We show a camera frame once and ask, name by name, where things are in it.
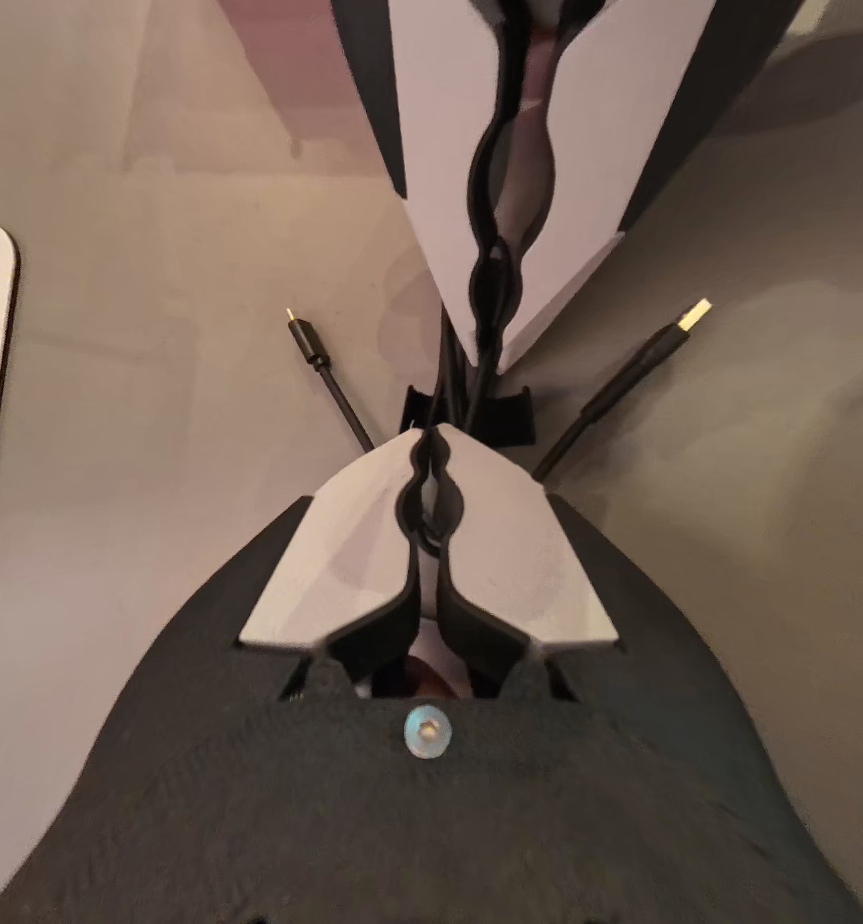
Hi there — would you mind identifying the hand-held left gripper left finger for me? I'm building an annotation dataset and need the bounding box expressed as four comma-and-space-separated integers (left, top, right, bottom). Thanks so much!
238, 427, 432, 659

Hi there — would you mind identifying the black velcro cable strap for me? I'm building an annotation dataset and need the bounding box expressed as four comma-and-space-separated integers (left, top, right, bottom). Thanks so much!
401, 386, 537, 450

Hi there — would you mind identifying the black smooth usb-c cable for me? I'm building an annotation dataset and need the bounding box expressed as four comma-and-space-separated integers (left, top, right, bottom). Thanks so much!
285, 231, 714, 558

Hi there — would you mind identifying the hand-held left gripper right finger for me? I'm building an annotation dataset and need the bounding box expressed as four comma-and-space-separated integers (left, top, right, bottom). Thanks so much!
431, 423, 620, 659

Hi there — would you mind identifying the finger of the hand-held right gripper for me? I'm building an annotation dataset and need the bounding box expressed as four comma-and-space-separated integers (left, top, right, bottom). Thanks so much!
495, 0, 719, 376
390, 0, 526, 368

